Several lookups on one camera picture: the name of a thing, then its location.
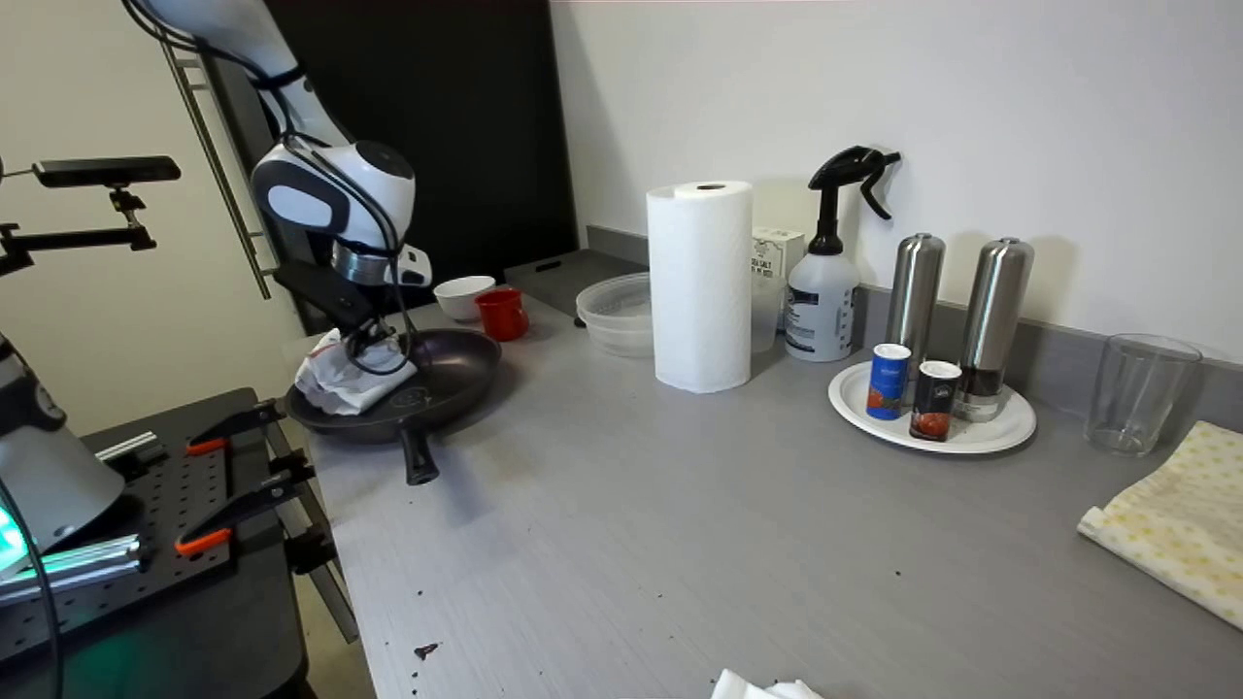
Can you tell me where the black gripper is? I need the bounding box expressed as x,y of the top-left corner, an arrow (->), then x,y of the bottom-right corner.
337,277 -> 411,380

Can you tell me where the grey frying pan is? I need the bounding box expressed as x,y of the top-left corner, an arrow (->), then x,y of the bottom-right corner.
282,326 -> 505,489

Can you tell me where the white paper towel roll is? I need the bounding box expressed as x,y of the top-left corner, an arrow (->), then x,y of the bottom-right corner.
644,174 -> 759,394

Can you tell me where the white ceramic bowl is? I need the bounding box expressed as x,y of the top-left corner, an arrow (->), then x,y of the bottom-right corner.
430,273 -> 502,326

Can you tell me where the red plastic cup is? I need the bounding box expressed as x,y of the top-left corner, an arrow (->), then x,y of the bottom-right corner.
475,283 -> 531,344

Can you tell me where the black orange-tipped clamp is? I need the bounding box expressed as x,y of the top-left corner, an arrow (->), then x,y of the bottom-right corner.
172,449 -> 321,564
183,400 -> 286,463

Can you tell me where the dark grey tray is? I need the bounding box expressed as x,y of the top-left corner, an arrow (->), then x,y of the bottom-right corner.
502,249 -> 606,315

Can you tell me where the dark tall appliance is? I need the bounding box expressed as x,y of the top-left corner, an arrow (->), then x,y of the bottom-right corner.
211,0 -> 579,334

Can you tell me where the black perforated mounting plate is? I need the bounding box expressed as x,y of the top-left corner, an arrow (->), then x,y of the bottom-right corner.
0,385 -> 315,665

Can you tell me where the white label strip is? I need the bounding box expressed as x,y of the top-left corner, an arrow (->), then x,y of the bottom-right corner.
88,425 -> 162,467

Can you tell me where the white patterned box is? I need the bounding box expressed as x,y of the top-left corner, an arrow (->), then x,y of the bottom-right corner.
750,230 -> 808,352

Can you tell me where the spray bottle black trigger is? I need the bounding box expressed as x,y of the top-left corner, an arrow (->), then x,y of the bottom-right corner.
777,143 -> 906,363

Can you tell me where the blue spice jar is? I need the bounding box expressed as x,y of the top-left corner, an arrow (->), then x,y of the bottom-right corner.
861,337 -> 915,422

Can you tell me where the white crumpled tissue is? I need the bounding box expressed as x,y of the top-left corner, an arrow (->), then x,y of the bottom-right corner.
707,665 -> 826,699

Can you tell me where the steel grinder mill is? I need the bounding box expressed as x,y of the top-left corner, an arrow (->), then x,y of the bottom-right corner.
958,231 -> 1036,418
887,230 -> 947,380

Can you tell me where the dark red spice jar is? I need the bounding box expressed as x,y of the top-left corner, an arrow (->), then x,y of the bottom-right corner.
906,358 -> 966,445

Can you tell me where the white round plate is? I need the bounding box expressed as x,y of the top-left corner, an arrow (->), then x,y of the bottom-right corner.
824,358 -> 1042,456

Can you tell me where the clear glass tumbler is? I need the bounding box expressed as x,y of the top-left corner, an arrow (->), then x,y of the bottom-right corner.
1088,331 -> 1209,456

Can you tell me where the yellow patterned cloth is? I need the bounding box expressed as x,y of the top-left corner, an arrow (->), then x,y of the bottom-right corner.
1077,418 -> 1243,634

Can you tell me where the long steel bar handle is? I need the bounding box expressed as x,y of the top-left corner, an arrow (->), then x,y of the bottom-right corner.
159,42 -> 282,302

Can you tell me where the black camera on stand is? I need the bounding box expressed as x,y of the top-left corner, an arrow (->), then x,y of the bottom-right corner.
0,150 -> 188,279

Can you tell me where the silver aluminium rail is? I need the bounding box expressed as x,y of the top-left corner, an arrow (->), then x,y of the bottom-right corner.
0,533 -> 148,604

